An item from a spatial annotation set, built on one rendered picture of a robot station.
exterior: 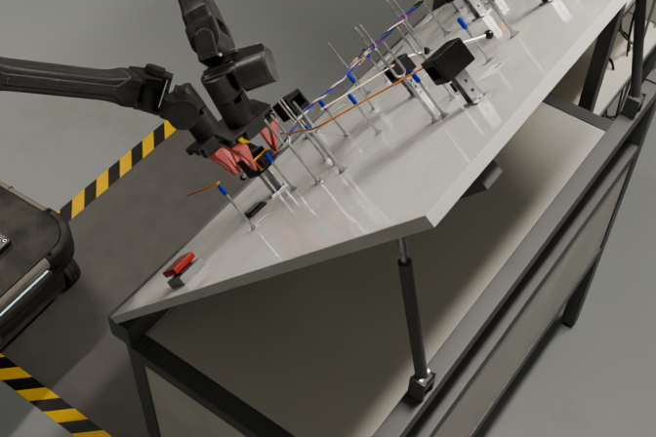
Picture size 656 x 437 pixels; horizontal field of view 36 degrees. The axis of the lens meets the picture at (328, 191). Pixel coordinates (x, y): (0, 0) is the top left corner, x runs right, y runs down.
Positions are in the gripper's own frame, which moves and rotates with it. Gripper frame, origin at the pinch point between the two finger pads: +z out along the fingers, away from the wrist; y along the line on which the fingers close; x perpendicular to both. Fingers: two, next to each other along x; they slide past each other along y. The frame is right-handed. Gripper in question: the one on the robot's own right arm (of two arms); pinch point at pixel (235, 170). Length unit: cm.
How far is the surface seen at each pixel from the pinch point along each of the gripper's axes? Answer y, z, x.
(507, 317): 22, 56, -21
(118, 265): -10, 35, 122
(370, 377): -8.4, 45.5, -15.9
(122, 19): 66, -16, 202
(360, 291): 5.5, 37.3, -2.5
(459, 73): 13, -9, -67
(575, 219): 53, 57, -14
